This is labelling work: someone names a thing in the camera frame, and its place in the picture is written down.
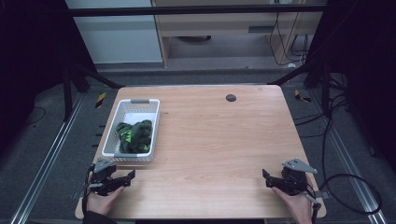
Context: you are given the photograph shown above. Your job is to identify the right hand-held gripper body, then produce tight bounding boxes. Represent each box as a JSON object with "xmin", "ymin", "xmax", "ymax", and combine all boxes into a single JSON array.
[{"xmin": 271, "ymin": 158, "xmax": 330, "ymax": 200}]

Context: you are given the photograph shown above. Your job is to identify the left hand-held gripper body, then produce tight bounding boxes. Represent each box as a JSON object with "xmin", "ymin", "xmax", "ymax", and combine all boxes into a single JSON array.
[{"xmin": 72, "ymin": 157, "xmax": 126, "ymax": 200}]

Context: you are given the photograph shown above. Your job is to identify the dark green cloth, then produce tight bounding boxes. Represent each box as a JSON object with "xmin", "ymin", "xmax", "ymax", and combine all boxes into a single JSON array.
[{"xmin": 115, "ymin": 119, "xmax": 154, "ymax": 154}]

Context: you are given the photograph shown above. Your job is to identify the white plastic basket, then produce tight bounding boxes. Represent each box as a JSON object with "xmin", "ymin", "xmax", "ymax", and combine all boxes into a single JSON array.
[{"xmin": 101, "ymin": 98, "xmax": 162, "ymax": 163}]

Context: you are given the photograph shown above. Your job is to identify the person's left hand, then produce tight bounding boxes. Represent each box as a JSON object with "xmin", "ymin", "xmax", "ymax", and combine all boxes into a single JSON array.
[{"xmin": 86, "ymin": 185, "xmax": 126, "ymax": 217}]

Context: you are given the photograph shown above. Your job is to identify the person's right hand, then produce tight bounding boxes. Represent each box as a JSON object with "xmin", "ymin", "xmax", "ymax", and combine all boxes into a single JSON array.
[{"xmin": 271, "ymin": 186, "xmax": 315, "ymax": 224}]

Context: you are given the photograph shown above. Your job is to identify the yellow black striped tape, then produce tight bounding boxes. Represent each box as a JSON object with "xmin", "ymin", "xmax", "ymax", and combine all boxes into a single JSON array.
[
  {"xmin": 293, "ymin": 89, "xmax": 312, "ymax": 104},
  {"xmin": 94, "ymin": 91, "xmax": 107, "ymax": 109}
]

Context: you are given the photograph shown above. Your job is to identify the black metal stand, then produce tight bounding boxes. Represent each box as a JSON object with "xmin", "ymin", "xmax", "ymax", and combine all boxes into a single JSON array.
[
  {"xmin": 266, "ymin": 57, "xmax": 347, "ymax": 118},
  {"xmin": 61, "ymin": 62, "xmax": 126, "ymax": 123}
]

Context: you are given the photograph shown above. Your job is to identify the dark curtain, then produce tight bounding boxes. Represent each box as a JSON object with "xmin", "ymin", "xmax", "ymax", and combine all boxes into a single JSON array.
[
  {"xmin": 304, "ymin": 0, "xmax": 396, "ymax": 174},
  {"xmin": 0, "ymin": 0, "xmax": 98, "ymax": 157}
]

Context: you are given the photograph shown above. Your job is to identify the white cabinet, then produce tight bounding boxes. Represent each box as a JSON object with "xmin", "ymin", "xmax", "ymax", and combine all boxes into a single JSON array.
[{"xmin": 64, "ymin": 0, "xmax": 164, "ymax": 65}]

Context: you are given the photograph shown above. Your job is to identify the light wooden desk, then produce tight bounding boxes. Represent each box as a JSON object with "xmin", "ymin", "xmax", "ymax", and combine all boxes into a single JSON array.
[{"xmin": 150, "ymin": 0, "xmax": 327, "ymax": 68}]

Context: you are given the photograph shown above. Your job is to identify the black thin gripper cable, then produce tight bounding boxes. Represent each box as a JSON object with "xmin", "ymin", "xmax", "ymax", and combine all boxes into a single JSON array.
[{"xmin": 81, "ymin": 163, "xmax": 95, "ymax": 216}]

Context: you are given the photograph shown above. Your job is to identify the aluminium floor rail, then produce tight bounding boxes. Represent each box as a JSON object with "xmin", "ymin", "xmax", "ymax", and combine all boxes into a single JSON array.
[
  {"xmin": 8, "ymin": 92, "xmax": 86, "ymax": 224},
  {"xmin": 309, "ymin": 89, "xmax": 389, "ymax": 224}
]

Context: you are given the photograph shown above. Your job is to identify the black floor cables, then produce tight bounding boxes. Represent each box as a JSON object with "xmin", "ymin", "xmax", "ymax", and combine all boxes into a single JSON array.
[{"xmin": 293, "ymin": 91, "xmax": 350, "ymax": 188}]

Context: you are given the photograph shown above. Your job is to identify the black looped gripper cable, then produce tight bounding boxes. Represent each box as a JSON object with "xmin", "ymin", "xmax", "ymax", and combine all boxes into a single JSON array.
[{"xmin": 318, "ymin": 173, "xmax": 383, "ymax": 217}]

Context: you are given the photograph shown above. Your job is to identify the black hanging cables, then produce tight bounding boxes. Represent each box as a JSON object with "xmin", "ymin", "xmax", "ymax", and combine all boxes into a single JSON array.
[{"xmin": 268, "ymin": 0, "xmax": 310, "ymax": 67}]

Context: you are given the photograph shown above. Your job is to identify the black horizontal frame bar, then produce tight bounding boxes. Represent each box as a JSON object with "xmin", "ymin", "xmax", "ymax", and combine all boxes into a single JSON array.
[{"xmin": 65, "ymin": 3, "xmax": 329, "ymax": 18}]

